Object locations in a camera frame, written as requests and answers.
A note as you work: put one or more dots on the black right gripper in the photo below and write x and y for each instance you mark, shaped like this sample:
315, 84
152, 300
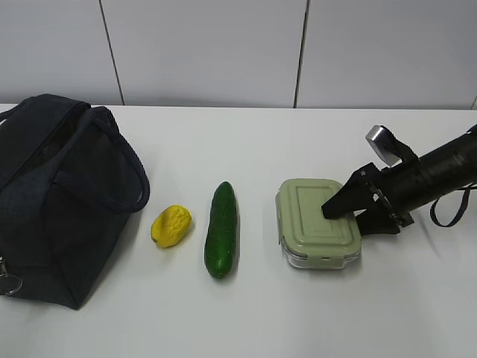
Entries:
370, 190

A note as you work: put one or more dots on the green lidded glass container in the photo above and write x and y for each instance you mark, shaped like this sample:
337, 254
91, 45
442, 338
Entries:
308, 240

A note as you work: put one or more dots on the green cucumber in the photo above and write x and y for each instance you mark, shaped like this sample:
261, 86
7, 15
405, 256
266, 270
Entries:
221, 238

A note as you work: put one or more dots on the yellow wrinkled fruit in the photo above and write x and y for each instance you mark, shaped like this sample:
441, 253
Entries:
170, 226

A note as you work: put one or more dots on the dark navy lunch bag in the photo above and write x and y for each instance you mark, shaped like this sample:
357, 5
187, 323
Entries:
69, 183

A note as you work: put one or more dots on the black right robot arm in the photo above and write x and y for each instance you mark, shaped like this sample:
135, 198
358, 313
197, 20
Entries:
424, 180

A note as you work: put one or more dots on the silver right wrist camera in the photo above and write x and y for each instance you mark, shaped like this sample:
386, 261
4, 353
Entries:
384, 144

